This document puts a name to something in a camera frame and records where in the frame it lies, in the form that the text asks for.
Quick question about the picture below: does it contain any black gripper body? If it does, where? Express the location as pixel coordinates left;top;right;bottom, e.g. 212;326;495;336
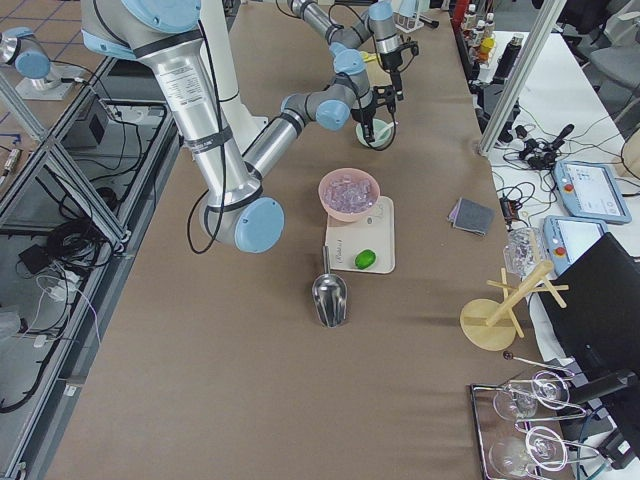
352;97;377;143
377;37;404;98

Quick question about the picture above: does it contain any white ceramic spoon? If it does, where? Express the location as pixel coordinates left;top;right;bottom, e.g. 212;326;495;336
376;123;395;140

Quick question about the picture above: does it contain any mint green bowl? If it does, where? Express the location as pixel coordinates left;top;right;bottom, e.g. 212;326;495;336
355;118;393;148

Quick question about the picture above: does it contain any clear ice cubes pile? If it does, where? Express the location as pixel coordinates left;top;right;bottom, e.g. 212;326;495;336
321;175;376;214

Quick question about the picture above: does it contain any pink bowl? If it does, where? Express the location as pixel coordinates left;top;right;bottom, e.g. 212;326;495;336
318;168;380;223

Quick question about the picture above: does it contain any metal ice scoop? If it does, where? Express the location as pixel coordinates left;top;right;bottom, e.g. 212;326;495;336
312;245;348;328

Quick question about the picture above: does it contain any clear plastic ice bag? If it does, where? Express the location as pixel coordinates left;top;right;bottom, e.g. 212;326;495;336
503;227;549;277

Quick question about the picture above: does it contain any white rabbit print tray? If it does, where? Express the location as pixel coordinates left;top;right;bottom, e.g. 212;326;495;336
325;196;395;274

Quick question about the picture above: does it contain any grey purple folded cloth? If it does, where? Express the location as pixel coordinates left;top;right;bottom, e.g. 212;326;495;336
448;198;495;236

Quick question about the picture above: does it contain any green lime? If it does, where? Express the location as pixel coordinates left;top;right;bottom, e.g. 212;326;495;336
354;249;377;270

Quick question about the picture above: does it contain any blue teach pendant upper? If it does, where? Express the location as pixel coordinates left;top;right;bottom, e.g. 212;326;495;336
553;160;632;224

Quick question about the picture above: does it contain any blue teach pendant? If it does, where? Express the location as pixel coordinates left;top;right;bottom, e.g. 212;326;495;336
543;215;608;275
553;160;632;224

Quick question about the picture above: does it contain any blue teach pendant lower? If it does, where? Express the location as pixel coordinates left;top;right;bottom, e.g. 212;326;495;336
543;215;608;275

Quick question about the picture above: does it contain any wooden cup tree stand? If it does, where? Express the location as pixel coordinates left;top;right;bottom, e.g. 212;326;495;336
459;234;570;351

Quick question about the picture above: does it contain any black monitor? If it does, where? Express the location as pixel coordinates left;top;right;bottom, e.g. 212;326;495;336
539;233;639;380

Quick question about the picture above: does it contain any wine glass rack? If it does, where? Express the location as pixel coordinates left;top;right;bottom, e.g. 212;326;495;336
469;364;601;479

